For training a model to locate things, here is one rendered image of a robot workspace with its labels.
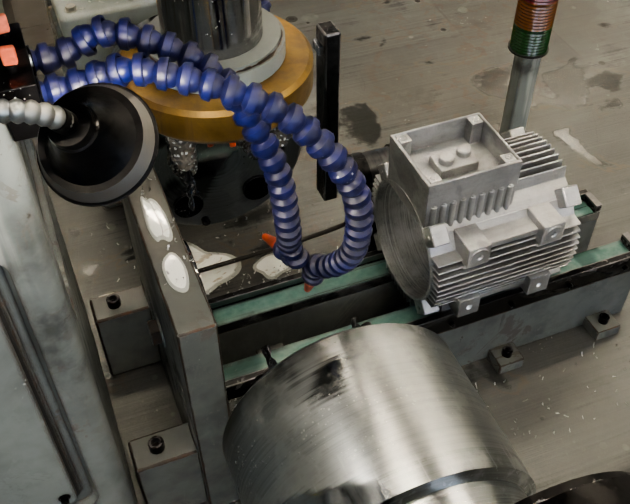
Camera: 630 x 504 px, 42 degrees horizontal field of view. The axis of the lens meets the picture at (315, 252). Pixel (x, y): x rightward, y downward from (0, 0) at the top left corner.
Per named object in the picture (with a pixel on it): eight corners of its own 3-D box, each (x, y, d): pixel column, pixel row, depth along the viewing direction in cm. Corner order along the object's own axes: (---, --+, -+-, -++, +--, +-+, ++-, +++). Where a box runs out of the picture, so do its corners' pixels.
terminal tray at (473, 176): (424, 235, 96) (430, 189, 91) (385, 179, 103) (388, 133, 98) (513, 208, 99) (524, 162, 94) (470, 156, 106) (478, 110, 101)
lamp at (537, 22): (527, 36, 125) (532, 9, 122) (506, 16, 129) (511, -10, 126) (560, 28, 127) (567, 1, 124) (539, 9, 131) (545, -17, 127)
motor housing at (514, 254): (428, 342, 104) (444, 236, 91) (366, 243, 117) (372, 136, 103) (563, 298, 109) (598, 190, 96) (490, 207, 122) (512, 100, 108)
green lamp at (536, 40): (521, 61, 129) (527, 36, 125) (501, 42, 132) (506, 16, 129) (554, 53, 130) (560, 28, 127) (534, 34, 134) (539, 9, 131)
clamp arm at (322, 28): (320, 203, 111) (320, 36, 93) (311, 189, 113) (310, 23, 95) (344, 197, 112) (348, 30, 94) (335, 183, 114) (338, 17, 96)
